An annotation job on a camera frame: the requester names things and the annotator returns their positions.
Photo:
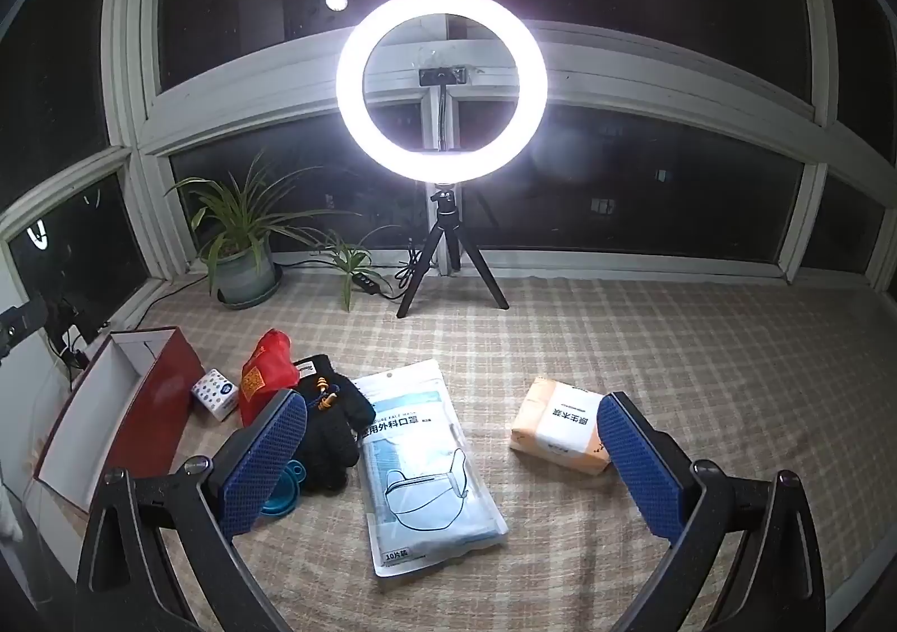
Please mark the potted spider plant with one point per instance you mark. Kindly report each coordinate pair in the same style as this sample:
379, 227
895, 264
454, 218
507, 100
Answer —
242, 274

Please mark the blue collapsible funnel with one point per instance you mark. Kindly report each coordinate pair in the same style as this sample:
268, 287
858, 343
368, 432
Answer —
280, 506

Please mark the small white blue tissue pack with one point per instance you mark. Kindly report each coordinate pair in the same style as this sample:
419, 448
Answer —
214, 391

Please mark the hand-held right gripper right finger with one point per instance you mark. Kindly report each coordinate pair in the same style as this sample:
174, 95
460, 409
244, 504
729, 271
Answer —
645, 471

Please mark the black wall socket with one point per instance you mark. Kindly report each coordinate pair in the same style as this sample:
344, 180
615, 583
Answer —
443, 77

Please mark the clear face mask pack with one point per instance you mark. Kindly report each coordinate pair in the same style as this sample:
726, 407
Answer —
420, 464

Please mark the black knit gloves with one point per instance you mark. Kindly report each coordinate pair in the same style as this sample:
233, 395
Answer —
329, 436

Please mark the red plastic bag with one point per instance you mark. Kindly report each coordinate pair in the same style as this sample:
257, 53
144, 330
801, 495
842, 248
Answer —
263, 372

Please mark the orange white tissue pack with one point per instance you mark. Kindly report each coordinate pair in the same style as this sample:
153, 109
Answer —
553, 425

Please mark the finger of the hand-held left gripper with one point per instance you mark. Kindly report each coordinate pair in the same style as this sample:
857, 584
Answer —
21, 321

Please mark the red cardboard box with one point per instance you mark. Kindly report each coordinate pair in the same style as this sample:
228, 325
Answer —
161, 408

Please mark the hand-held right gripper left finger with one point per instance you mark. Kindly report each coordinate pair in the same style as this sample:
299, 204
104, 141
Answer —
266, 464

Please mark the beige checked blanket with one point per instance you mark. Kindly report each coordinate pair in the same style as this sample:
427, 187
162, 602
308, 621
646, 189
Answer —
631, 351

